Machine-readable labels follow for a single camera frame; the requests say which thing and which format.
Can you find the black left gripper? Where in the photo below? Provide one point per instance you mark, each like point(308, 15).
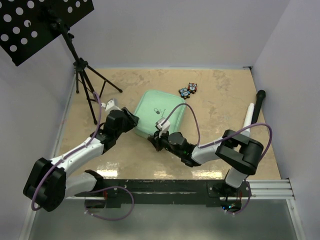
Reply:
point(132, 120)

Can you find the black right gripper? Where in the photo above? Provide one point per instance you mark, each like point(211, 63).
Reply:
point(155, 141)

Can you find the mint green medicine case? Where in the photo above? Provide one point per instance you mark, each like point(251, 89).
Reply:
point(153, 106)

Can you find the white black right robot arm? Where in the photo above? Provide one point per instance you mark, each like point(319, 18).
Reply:
point(241, 152)

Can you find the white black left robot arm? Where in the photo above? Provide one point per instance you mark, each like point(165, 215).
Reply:
point(50, 180)

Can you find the blue owl number block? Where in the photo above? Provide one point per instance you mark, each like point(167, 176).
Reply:
point(184, 93)

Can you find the white microphone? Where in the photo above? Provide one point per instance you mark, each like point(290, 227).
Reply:
point(249, 115)

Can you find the black microphone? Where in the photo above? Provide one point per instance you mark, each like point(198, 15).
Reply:
point(260, 96)

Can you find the black music stand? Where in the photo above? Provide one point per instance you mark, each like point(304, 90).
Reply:
point(27, 26)

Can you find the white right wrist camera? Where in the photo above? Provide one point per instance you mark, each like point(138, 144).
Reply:
point(162, 126)

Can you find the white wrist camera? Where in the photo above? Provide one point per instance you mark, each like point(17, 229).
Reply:
point(111, 105)
point(162, 126)

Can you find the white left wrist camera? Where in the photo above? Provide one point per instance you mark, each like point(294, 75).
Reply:
point(111, 105)

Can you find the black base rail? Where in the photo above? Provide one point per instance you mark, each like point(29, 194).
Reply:
point(207, 192)

